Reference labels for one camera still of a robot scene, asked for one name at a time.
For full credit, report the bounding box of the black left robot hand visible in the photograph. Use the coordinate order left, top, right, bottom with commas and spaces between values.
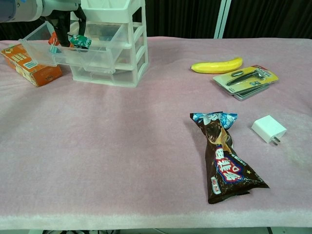
40, 4, 88, 48

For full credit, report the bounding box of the green toy tank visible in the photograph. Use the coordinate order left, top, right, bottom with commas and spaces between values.
69, 34, 93, 51

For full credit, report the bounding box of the clear drawer holding toys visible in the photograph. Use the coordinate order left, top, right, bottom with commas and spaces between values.
19, 21, 129, 74

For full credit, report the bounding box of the clear plastic drawer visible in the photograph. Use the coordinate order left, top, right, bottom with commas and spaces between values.
114, 46, 136, 71
72, 64, 135, 85

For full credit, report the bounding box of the small orange teal toy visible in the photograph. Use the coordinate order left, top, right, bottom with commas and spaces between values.
48, 31, 61, 55

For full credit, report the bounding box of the orange cardboard box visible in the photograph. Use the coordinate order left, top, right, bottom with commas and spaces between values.
0, 43, 63, 88

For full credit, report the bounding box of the black curtain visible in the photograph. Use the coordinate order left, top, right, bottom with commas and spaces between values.
0, 0, 312, 41

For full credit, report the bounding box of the pink fleece table cloth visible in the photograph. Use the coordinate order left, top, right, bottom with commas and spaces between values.
0, 36, 312, 230

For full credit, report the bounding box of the yellow banana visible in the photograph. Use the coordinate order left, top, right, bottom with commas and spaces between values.
190, 57, 244, 74

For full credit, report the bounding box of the yellow razor blister pack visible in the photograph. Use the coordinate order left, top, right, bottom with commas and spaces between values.
212, 64, 279, 95

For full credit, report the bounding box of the razor blister pack underneath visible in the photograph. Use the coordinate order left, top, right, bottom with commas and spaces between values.
228, 82, 276, 101

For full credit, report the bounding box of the brown chocolate snack bag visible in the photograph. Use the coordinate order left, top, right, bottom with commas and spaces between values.
189, 111, 270, 205

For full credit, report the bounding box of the white charger plug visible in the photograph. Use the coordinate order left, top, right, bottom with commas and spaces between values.
251, 115, 288, 146

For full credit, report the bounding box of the clear plastic drawer unit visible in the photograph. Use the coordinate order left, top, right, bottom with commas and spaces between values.
69, 0, 149, 88

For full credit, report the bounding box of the white vertical post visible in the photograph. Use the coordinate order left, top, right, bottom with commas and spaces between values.
214, 0, 233, 39

